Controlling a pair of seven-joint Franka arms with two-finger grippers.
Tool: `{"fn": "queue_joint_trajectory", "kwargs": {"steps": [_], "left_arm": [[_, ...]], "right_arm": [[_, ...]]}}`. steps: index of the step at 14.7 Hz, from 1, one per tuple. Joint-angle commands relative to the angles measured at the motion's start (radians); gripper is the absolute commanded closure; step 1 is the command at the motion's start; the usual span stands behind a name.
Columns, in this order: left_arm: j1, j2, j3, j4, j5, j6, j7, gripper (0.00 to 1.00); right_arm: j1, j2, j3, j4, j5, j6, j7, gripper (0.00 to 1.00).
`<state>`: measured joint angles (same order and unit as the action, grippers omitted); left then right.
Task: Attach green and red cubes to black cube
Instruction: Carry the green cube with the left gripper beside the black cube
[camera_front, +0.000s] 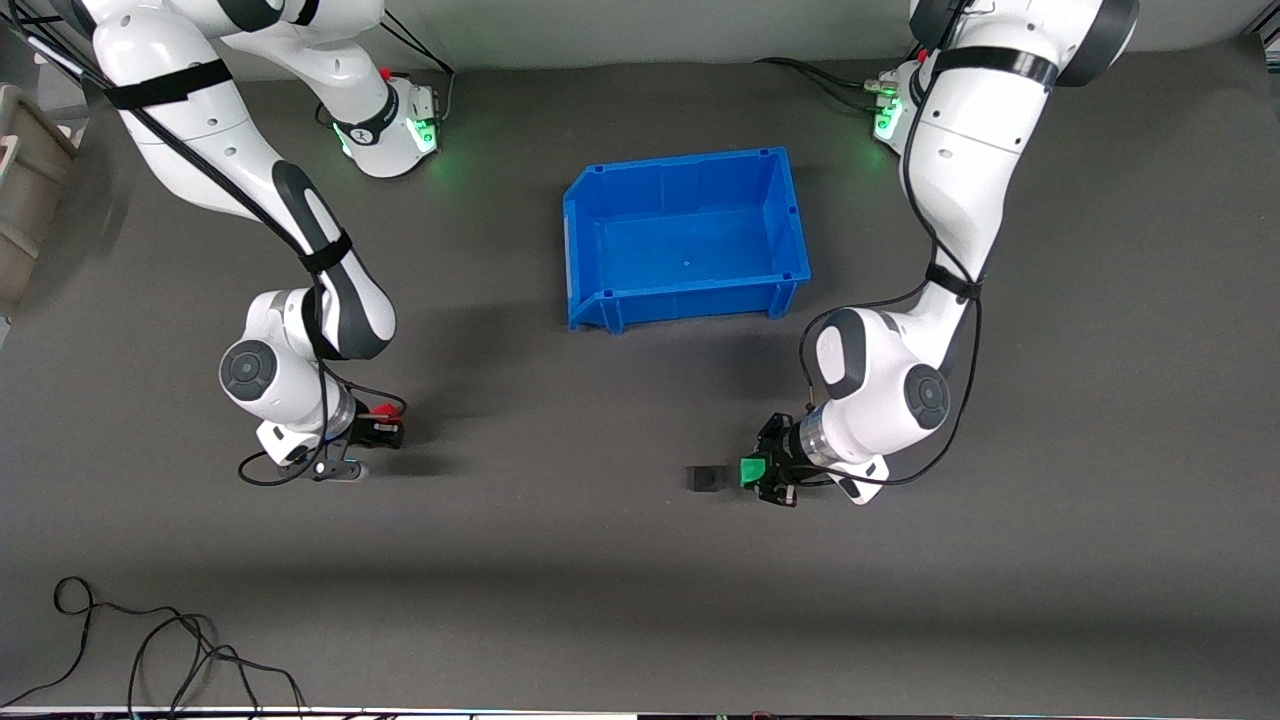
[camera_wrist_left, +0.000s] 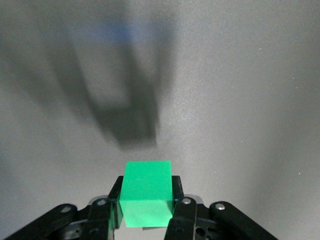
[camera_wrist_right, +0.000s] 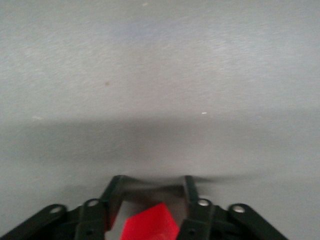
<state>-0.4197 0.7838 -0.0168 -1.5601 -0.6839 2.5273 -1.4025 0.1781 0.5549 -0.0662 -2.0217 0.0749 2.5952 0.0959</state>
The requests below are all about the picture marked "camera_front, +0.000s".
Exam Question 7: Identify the beige plastic crate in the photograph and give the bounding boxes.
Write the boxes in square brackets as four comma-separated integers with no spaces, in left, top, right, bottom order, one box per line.
[0,83,81,321]

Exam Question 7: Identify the long black table cable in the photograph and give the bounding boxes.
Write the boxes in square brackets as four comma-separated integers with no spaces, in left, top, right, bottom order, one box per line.
[0,576,309,713]

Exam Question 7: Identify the blue plastic bin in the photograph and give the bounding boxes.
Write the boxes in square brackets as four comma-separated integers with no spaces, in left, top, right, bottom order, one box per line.
[562,147,812,334]

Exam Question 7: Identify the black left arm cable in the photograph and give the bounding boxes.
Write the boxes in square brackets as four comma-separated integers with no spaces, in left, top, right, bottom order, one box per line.
[798,0,986,489]

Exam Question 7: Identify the black base cable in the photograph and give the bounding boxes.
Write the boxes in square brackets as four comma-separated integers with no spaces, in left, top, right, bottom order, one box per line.
[380,8,457,123]
[795,65,886,113]
[752,56,886,91]

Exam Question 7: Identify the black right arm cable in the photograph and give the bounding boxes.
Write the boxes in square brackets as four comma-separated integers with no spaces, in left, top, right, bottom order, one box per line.
[0,5,409,488]

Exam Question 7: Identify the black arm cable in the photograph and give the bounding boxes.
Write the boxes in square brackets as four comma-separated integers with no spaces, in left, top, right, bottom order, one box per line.
[798,0,986,489]
[0,5,409,488]

